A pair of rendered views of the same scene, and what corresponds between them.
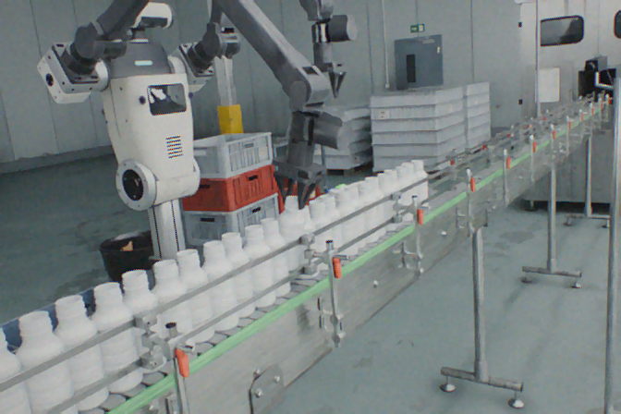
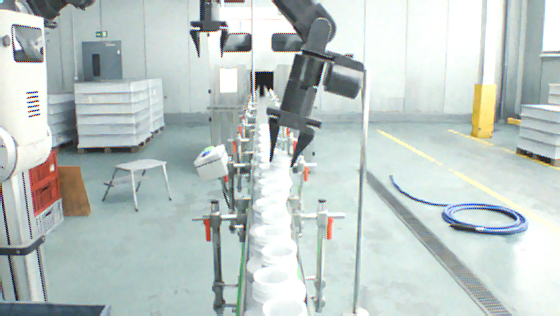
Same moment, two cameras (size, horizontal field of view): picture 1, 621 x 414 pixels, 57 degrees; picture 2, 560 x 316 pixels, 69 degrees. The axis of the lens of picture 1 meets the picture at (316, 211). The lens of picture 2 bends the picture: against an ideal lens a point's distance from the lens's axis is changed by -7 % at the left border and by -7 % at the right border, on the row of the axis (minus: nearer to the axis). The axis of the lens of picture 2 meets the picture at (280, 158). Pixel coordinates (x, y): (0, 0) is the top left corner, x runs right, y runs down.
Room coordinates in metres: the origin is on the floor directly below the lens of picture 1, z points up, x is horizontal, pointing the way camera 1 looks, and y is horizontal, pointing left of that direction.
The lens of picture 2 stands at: (0.57, 0.52, 1.36)
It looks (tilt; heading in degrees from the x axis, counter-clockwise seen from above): 12 degrees down; 323
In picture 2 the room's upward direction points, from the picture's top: straight up
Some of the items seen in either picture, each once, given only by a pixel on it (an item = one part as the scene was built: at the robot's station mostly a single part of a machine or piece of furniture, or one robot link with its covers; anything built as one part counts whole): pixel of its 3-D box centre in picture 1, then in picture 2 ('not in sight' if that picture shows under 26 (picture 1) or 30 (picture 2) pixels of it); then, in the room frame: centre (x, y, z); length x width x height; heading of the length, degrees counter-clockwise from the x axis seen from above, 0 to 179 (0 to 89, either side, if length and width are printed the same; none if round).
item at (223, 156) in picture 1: (225, 154); not in sight; (3.93, 0.58, 1.00); 0.61 x 0.41 x 0.22; 153
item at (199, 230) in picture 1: (234, 216); not in sight; (3.93, 0.58, 0.55); 0.61 x 0.41 x 0.22; 153
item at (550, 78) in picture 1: (547, 84); (228, 79); (5.33, -2.22, 1.22); 0.23 x 0.03 x 0.32; 56
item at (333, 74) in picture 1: (331, 81); (216, 41); (1.67, -0.07, 1.43); 0.07 x 0.07 x 0.09; 55
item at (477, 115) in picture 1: (451, 120); (134, 106); (9.69, -2.41, 0.59); 1.25 x 1.03 x 1.17; 147
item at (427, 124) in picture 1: (420, 131); (115, 114); (8.32, -1.60, 0.59); 1.24 x 1.03 x 1.17; 148
